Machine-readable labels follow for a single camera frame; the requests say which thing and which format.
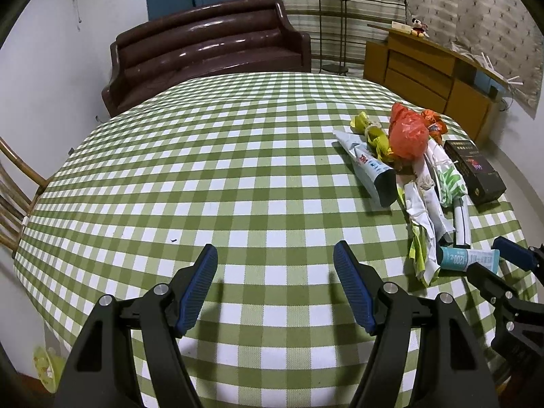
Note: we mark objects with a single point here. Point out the yellow crumpled wrapper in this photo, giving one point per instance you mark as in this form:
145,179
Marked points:
374,136

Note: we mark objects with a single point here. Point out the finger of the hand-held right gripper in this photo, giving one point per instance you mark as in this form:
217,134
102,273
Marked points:
486,278
510,250

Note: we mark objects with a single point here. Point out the long white paper wrapper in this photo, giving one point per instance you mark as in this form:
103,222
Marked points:
420,216

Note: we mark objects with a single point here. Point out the brown leather sofa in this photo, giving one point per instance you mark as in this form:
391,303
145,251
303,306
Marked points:
204,42

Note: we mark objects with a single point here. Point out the yellow green plastic bag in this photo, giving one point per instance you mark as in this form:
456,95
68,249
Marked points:
46,365

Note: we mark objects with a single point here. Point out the green checkered tablecloth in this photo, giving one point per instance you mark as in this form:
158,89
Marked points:
212,157

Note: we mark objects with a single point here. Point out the orange snack wrapper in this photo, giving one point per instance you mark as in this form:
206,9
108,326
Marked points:
431,121

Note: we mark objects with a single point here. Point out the white blue toothpaste carton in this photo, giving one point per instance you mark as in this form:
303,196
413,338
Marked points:
369,165

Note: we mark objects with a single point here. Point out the striped curtain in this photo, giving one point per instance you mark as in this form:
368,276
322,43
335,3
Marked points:
297,12

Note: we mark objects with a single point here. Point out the white tube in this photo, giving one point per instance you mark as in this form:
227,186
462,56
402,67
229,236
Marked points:
461,225

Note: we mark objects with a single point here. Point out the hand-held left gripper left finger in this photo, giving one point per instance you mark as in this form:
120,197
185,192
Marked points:
199,289

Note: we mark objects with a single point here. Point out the white router with antennas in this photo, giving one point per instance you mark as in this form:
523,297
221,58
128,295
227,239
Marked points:
488,60

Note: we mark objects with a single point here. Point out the white green wrapper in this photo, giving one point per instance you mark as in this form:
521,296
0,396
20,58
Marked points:
448,178

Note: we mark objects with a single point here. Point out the beige patterned curtain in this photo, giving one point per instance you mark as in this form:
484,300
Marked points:
467,8

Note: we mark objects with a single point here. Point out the black box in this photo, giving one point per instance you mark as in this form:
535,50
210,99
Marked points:
476,170

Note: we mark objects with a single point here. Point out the mouse plush toy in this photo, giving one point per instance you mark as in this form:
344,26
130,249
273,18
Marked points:
418,27

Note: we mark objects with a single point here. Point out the small white box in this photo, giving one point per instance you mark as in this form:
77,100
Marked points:
399,27

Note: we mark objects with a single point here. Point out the wooden cabinet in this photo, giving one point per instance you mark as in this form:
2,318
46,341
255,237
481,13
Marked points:
416,63

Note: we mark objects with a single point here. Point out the red plastic bag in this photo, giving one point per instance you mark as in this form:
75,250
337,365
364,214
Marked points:
408,136

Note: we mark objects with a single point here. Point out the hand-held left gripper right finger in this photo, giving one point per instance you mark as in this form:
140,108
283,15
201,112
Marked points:
352,289

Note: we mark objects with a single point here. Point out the light blue tube box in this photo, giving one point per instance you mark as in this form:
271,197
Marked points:
467,259

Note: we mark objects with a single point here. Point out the wooden chair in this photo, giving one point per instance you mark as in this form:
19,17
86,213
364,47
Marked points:
25,168

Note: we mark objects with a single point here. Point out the metal plant stand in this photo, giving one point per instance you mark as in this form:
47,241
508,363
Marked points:
333,69

